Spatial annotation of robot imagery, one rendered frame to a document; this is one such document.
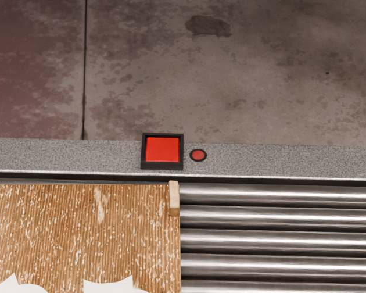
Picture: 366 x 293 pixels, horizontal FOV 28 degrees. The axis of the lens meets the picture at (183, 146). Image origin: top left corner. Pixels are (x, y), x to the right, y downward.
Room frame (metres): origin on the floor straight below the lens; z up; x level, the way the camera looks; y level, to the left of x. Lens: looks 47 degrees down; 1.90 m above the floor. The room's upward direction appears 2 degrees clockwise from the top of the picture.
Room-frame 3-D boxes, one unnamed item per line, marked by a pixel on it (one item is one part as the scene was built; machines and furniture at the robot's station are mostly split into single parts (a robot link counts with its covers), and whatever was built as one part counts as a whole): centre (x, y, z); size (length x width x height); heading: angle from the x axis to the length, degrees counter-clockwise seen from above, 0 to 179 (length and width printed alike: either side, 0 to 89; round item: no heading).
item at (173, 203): (0.76, 0.01, 0.95); 0.06 x 0.02 x 0.03; 2
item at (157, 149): (0.89, 0.04, 0.92); 0.06 x 0.06 x 0.01; 1
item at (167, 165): (0.89, 0.04, 0.92); 0.08 x 0.08 x 0.02; 1
